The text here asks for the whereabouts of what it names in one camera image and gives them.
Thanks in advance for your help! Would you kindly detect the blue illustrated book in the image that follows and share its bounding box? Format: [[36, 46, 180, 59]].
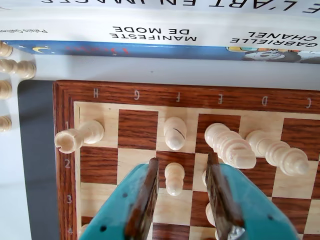
[[0, 39, 320, 65]]

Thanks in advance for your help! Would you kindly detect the light wooden pawn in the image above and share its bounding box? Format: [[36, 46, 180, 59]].
[[164, 162, 185, 196], [200, 169, 210, 188], [78, 223, 90, 240]]

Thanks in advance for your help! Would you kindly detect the light wooden king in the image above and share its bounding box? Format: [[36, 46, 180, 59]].
[[204, 122, 257, 169]]

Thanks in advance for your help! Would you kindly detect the white Gabrielle Chanel book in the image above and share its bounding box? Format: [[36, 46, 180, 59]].
[[0, 11, 320, 52]]

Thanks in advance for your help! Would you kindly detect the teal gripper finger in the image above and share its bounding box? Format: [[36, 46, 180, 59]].
[[204, 152, 301, 240], [78, 157, 160, 240]]

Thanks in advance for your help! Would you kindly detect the wooden folding chessboard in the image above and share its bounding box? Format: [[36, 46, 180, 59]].
[[52, 79, 320, 240]]

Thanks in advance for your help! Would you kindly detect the light wooden queen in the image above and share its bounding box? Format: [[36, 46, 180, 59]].
[[246, 129, 310, 176]]

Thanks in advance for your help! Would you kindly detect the light wooden bishop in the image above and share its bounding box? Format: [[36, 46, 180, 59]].
[[163, 116, 188, 151], [204, 201, 216, 226]]

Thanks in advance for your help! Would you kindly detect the light wooden rook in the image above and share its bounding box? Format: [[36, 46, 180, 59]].
[[54, 120, 105, 154]]

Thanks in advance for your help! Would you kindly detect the light wooden chess piece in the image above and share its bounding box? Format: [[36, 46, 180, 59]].
[[0, 79, 13, 100], [0, 58, 37, 80], [0, 115, 13, 133], [0, 41, 13, 58]]

